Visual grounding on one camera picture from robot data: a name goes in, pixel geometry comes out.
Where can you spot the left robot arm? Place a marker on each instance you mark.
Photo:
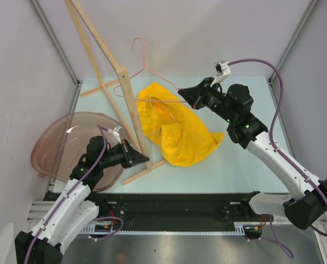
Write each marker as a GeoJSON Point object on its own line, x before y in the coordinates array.
{"type": "Point", "coordinates": [73, 210]}

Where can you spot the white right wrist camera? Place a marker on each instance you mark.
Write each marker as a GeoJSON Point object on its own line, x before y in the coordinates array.
{"type": "Point", "coordinates": [223, 71]}

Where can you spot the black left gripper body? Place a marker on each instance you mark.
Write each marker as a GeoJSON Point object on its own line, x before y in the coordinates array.
{"type": "Point", "coordinates": [114, 156]}

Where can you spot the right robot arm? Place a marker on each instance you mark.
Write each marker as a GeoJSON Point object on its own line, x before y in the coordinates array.
{"type": "Point", "coordinates": [306, 200]}

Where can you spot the yellow shorts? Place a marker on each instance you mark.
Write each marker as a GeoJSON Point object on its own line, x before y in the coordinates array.
{"type": "Point", "coordinates": [181, 136]}

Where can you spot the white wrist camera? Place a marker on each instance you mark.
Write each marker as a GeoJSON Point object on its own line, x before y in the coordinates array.
{"type": "Point", "coordinates": [223, 71]}
{"type": "Point", "coordinates": [115, 132]}

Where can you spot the wooden clothes rack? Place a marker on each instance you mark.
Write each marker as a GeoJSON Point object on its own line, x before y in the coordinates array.
{"type": "Point", "coordinates": [80, 19]}

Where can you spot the pink wire hanger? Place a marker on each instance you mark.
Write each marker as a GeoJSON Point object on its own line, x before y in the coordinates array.
{"type": "Point", "coordinates": [145, 68]}

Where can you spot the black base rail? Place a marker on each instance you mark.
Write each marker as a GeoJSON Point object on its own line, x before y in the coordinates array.
{"type": "Point", "coordinates": [181, 213]}

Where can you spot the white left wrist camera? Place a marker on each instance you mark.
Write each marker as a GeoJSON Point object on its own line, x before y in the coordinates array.
{"type": "Point", "coordinates": [115, 132]}

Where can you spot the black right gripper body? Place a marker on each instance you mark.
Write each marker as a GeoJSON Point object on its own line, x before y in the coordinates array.
{"type": "Point", "coordinates": [213, 99]}

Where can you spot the pink translucent plastic basin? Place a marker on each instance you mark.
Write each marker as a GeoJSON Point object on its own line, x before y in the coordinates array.
{"type": "Point", "coordinates": [64, 142]}

